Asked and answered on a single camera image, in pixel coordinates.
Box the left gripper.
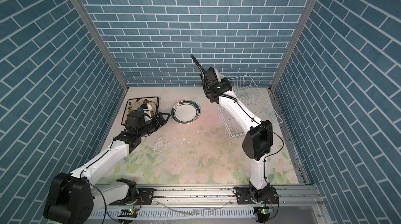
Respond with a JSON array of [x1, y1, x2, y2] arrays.
[[137, 112, 171, 138]]

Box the round white plate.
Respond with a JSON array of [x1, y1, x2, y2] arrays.
[[171, 100, 201, 124], [215, 69, 225, 83]]

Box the black square plate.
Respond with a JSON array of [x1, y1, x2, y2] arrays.
[[121, 97, 159, 126]]

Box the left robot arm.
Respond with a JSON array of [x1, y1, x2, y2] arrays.
[[43, 110, 171, 224]]

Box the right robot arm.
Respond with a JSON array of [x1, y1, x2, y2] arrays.
[[200, 68, 273, 202]]

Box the left corner metal profile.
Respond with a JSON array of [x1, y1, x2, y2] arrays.
[[70, 0, 129, 92]]

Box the corner metal profile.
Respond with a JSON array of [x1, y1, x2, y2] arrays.
[[269, 0, 317, 91], [70, 0, 129, 92]]

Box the right corner metal profile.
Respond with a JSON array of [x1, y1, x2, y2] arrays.
[[269, 0, 317, 91]]

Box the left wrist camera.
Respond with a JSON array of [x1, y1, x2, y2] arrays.
[[138, 103, 156, 118]]

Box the white wire dish rack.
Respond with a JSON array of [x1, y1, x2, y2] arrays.
[[217, 75, 283, 137]]

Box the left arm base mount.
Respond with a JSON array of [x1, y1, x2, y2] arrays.
[[110, 188, 155, 206]]

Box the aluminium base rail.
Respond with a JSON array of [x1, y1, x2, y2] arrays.
[[92, 182, 323, 210]]

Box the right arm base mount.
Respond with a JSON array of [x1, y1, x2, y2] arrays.
[[232, 185, 279, 205]]

